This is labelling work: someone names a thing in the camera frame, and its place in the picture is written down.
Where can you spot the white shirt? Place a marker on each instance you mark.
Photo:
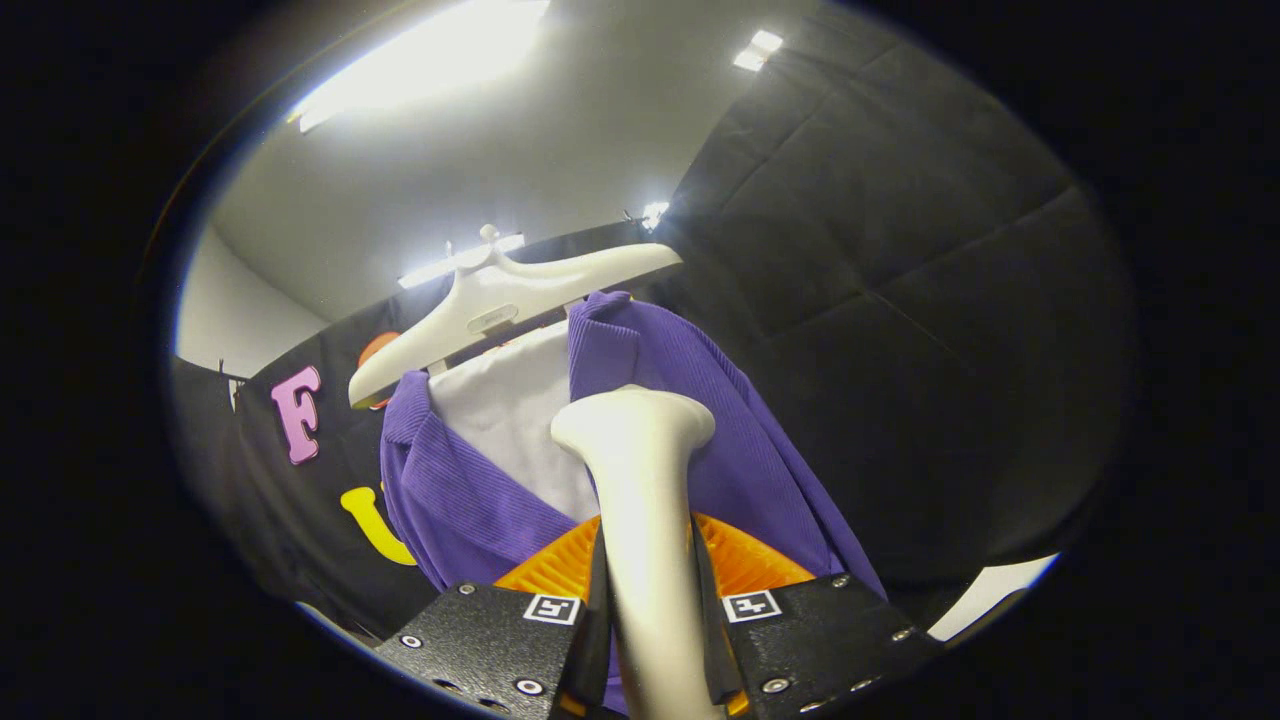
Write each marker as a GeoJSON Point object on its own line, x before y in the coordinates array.
{"type": "Point", "coordinates": [510, 410]}

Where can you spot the white flat board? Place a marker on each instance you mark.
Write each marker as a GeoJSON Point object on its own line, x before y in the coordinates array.
{"type": "Point", "coordinates": [985, 595]}

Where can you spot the black backdrop cloth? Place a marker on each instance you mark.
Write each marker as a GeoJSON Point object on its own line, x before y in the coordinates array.
{"type": "Point", "coordinates": [900, 300]}

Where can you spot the white plastic clothes hanger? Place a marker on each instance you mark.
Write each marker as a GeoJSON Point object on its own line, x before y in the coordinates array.
{"type": "Point", "coordinates": [500, 300]}

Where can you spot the purple jacket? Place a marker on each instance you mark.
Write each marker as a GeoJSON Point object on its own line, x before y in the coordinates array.
{"type": "Point", "coordinates": [700, 400]}

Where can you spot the white garment steamer head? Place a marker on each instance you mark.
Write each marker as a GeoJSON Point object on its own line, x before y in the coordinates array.
{"type": "Point", "coordinates": [645, 500]}

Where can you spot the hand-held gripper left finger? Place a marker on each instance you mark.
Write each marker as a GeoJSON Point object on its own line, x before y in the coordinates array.
{"type": "Point", "coordinates": [597, 620]}

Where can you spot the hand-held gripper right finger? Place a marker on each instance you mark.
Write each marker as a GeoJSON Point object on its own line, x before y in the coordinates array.
{"type": "Point", "coordinates": [706, 620]}

